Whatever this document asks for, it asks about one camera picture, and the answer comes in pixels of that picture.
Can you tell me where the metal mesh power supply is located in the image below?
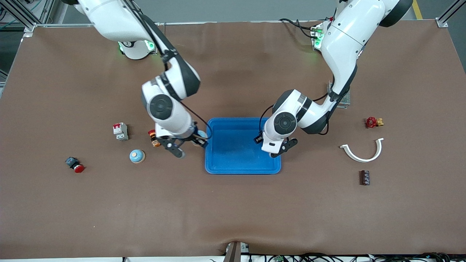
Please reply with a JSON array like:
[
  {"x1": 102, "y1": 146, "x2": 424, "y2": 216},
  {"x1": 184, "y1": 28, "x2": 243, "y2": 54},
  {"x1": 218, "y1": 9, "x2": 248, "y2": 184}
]
[{"x1": 327, "y1": 82, "x2": 351, "y2": 109}]

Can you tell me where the metal table edge bracket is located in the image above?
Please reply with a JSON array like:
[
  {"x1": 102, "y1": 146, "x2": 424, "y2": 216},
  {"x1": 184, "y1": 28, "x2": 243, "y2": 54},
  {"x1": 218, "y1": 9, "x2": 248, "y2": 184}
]
[{"x1": 225, "y1": 241, "x2": 250, "y2": 262}]

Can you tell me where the white half-ring pipe clamp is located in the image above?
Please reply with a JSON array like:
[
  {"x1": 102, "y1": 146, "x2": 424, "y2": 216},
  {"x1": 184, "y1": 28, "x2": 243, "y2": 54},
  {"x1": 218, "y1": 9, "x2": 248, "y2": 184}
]
[{"x1": 340, "y1": 138, "x2": 384, "y2": 163}]

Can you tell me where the white circuit breaker red switch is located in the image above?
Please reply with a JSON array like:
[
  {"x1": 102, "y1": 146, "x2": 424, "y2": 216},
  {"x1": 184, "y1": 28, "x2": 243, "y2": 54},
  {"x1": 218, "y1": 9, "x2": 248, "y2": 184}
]
[{"x1": 112, "y1": 123, "x2": 129, "y2": 142}]

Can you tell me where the aluminium frame strut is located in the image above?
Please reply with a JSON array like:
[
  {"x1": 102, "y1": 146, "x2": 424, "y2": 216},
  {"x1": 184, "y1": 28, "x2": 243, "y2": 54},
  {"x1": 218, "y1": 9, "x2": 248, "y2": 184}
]
[
  {"x1": 436, "y1": 0, "x2": 466, "y2": 28},
  {"x1": 0, "y1": 0, "x2": 57, "y2": 37}
]

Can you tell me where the orange emergency stop switch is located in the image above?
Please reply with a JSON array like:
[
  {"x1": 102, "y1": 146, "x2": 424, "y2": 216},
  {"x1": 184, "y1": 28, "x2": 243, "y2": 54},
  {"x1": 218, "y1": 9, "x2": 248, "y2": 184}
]
[{"x1": 147, "y1": 129, "x2": 161, "y2": 148}]

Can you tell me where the blue plastic tray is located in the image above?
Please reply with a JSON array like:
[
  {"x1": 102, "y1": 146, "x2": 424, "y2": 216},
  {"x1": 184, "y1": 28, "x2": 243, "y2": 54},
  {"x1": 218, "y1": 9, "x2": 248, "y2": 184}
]
[{"x1": 205, "y1": 117, "x2": 282, "y2": 175}]

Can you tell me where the black cable bundle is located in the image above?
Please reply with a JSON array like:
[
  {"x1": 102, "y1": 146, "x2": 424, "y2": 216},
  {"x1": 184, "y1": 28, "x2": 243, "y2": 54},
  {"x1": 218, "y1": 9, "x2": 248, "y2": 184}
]
[{"x1": 251, "y1": 252, "x2": 466, "y2": 262}]

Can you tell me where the black left base cable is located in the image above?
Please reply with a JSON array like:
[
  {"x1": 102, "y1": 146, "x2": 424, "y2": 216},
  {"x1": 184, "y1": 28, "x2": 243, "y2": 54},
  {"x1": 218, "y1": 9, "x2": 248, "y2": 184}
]
[{"x1": 279, "y1": 17, "x2": 321, "y2": 40}]

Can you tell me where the brass valve red handwheel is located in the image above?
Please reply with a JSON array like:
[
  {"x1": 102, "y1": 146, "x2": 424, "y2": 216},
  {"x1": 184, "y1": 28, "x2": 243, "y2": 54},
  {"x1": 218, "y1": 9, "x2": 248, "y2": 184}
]
[{"x1": 365, "y1": 116, "x2": 384, "y2": 129}]

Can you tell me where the red push button dark body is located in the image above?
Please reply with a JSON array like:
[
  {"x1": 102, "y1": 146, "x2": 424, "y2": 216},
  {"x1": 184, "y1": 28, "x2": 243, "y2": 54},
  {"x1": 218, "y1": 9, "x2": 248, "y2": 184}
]
[{"x1": 65, "y1": 156, "x2": 85, "y2": 174}]

